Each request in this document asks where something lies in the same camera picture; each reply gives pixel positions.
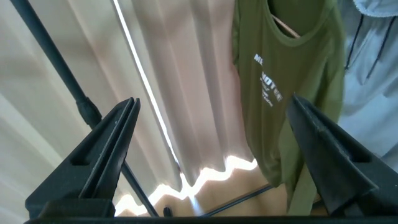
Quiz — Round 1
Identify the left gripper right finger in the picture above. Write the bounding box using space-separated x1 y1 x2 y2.
285 94 398 218

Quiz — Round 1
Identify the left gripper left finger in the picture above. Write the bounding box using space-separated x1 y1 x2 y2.
24 96 142 219

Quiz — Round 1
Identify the pale grey garment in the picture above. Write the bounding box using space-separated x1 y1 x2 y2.
337 0 398 174

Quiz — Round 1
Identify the green printed shirt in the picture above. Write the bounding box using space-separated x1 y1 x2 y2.
231 0 346 216

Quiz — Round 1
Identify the pink clothes hanger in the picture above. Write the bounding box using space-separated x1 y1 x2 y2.
271 14 301 39

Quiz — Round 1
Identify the black clothes rack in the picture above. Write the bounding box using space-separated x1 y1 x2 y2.
9 0 274 218

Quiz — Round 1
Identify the beige curtain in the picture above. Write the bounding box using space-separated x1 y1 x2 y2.
0 0 259 218

